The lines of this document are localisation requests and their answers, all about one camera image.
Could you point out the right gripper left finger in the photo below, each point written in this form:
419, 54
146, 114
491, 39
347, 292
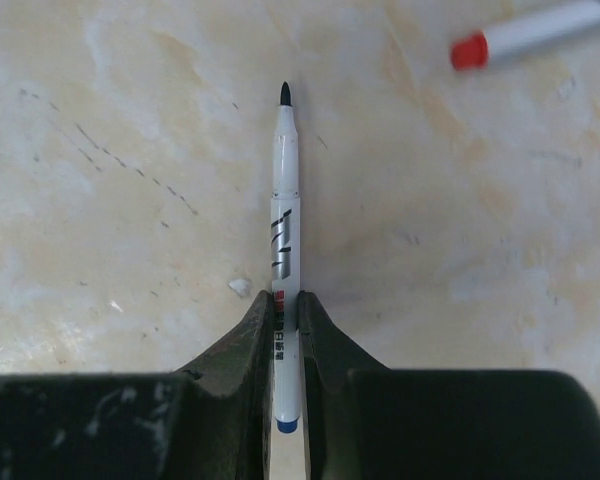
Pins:
223, 425

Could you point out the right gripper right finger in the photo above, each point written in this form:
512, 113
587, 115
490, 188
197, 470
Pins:
328, 356

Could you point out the blue end white pen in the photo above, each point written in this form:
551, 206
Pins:
285, 235

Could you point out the red capped white pen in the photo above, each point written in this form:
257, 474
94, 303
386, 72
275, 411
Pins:
523, 33

